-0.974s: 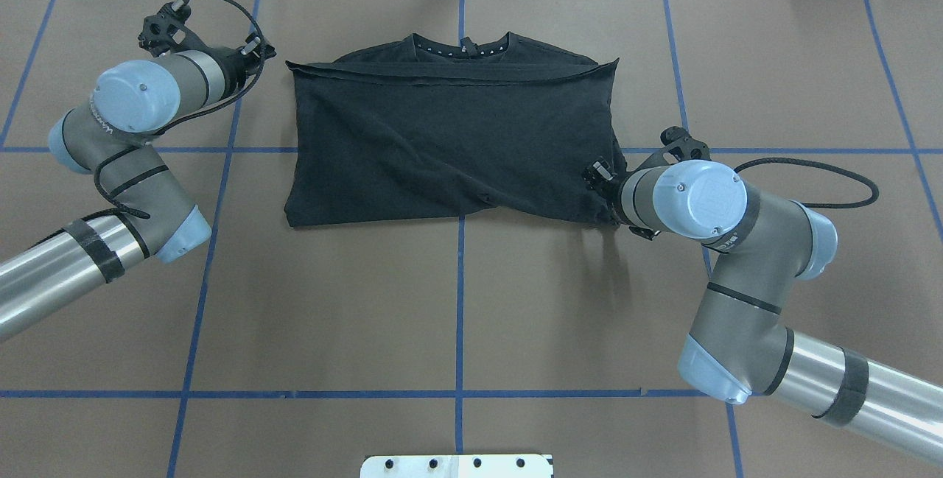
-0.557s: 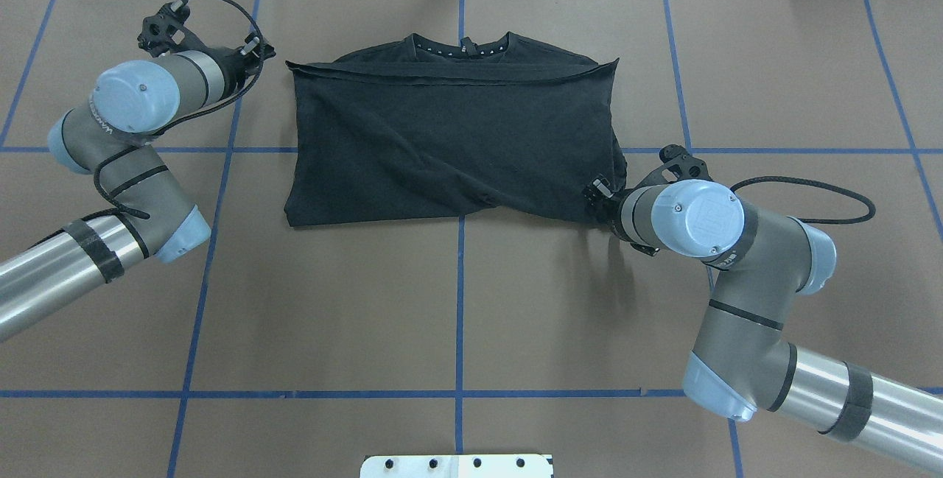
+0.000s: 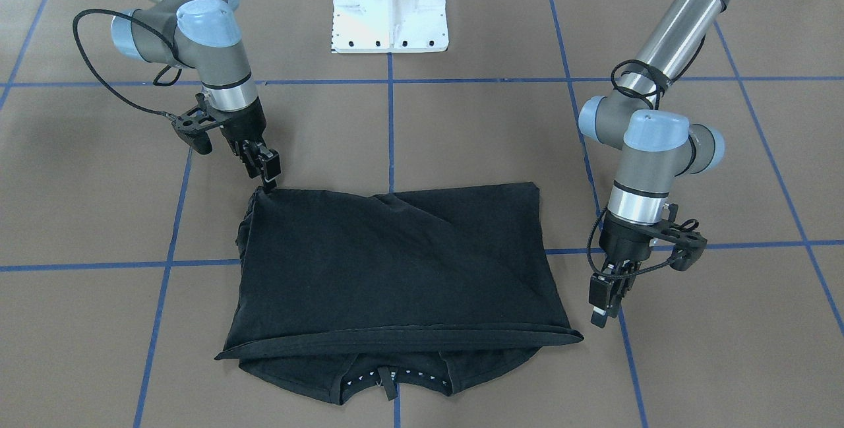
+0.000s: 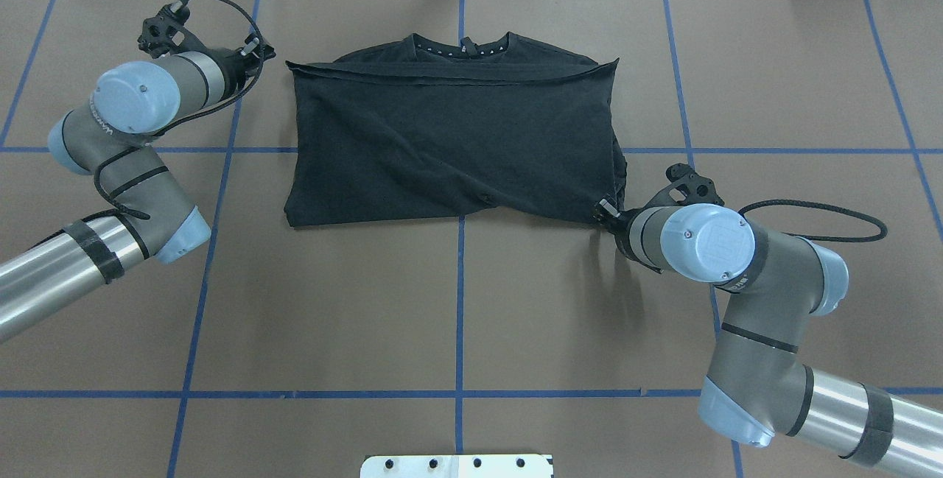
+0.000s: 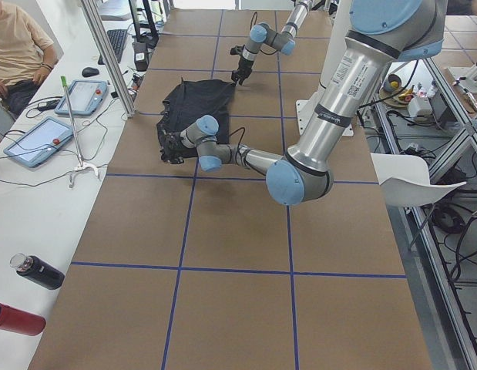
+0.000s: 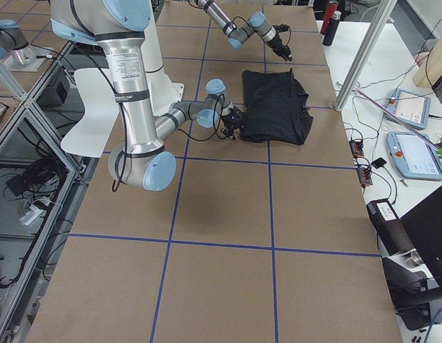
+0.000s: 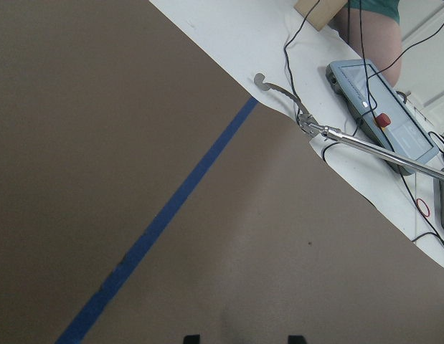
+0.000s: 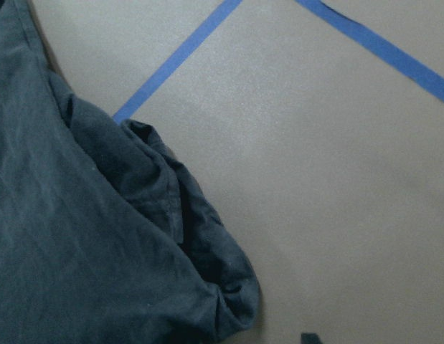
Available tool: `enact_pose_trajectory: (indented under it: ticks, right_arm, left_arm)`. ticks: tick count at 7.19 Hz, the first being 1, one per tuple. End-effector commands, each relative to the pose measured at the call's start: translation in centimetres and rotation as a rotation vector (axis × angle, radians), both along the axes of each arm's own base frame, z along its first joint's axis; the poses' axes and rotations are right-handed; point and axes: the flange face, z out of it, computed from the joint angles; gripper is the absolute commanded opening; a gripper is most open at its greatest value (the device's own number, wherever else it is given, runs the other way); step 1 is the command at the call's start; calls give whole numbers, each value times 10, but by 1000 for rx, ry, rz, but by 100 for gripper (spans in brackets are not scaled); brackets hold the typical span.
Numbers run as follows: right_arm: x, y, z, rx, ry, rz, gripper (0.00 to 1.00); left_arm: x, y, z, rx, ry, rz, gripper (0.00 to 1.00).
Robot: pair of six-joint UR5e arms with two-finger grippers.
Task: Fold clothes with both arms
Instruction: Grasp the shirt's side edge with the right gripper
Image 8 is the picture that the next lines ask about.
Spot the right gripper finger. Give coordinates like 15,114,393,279
301,333,322,344

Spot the blue tape strip crosswise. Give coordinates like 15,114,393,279
113,0,241,123

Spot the blue tape strip lengthwise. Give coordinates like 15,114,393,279
298,1,444,103

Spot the black graphic t-shirt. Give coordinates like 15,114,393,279
0,1,260,343

